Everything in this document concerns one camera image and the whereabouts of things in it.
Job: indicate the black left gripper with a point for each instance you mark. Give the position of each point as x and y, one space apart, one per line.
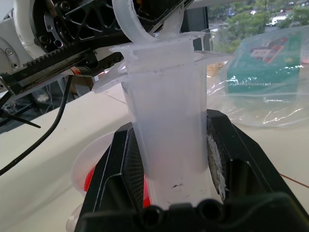
79 31

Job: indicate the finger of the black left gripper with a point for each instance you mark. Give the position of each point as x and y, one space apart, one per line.
161 12

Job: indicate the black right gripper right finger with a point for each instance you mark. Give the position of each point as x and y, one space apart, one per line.
243 154

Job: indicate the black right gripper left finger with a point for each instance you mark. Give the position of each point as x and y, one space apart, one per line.
116 169

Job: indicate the translucent white syringe barrel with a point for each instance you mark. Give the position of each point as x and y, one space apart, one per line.
169 108

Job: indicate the clear cup with red liquid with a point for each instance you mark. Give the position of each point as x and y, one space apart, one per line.
84 166

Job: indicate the clear empty plastic cup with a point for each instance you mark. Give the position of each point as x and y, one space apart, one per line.
73 220

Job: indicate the clear plastic bag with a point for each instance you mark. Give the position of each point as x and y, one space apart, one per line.
270 96

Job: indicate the green printed cardboard box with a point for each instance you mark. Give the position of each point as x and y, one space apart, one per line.
265 65

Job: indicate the dark window post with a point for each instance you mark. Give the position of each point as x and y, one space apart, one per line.
196 26

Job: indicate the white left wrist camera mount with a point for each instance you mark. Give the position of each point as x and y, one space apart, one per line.
17 36

